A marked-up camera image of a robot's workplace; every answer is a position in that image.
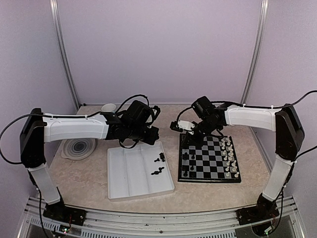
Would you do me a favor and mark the right aluminium frame post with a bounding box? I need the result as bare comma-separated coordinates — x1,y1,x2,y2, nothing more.
240,0,269,104

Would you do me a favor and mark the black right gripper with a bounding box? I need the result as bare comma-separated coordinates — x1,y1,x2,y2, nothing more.
183,118,219,147

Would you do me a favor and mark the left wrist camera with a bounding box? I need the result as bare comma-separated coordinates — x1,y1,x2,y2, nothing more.
151,105,160,120

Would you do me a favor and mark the left aluminium frame post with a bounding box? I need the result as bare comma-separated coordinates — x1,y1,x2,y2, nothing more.
50,0,81,110

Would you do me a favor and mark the aluminium frame post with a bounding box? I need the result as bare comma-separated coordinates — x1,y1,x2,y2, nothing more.
240,0,269,104
50,0,81,110

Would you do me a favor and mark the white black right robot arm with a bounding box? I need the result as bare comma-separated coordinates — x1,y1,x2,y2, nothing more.
176,96,316,220

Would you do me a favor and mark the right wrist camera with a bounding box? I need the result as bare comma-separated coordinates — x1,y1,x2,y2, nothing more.
170,120,195,134

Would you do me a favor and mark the light blue mug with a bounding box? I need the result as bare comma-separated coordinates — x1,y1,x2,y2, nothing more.
101,103,116,112

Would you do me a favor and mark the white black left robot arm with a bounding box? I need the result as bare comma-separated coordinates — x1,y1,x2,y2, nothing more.
1,100,160,221

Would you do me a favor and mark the clear plastic lid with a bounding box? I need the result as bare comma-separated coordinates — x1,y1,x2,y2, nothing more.
61,138,96,161

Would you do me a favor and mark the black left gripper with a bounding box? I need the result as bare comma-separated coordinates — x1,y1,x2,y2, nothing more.
128,124,159,145

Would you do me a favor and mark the white plastic tray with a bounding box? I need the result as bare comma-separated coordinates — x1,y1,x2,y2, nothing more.
107,141,175,202

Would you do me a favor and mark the black white chess board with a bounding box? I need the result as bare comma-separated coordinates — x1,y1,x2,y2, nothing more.
178,134,241,183

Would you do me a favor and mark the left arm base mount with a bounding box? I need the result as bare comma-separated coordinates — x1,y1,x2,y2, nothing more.
43,207,87,226

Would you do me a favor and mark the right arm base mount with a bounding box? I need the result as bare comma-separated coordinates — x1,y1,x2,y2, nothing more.
236,206,279,225

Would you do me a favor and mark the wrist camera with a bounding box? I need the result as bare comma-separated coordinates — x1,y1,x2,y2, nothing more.
170,120,195,134
151,105,160,120

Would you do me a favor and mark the front aluminium rail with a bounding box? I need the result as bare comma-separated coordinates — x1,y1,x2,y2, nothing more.
16,195,307,238

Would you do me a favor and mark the pile of black chess pieces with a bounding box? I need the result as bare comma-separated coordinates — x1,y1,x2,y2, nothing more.
154,152,165,162

